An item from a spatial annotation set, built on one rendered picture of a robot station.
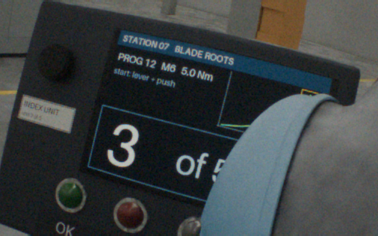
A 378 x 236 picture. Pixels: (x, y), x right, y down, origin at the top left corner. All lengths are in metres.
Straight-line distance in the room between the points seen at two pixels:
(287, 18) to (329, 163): 8.64
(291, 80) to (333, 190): 0.25
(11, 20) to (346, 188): 6.63
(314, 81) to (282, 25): 8.37
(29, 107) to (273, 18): 8.43
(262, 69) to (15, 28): 6.43
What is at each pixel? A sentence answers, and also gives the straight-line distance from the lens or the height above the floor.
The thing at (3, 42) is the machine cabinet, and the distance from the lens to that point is 6.81.
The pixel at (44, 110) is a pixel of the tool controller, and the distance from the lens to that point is 0.50.
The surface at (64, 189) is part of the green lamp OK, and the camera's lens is 0.49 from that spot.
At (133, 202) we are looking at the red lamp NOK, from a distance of 0.47.
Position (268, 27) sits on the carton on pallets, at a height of 0.60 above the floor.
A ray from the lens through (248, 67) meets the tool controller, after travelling 0.46.
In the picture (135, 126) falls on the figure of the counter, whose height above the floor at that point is 1.18.
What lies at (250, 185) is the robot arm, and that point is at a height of 1.23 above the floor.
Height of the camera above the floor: 1.30
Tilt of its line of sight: 14 degrees down
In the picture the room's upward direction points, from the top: 11 degrees clockwise
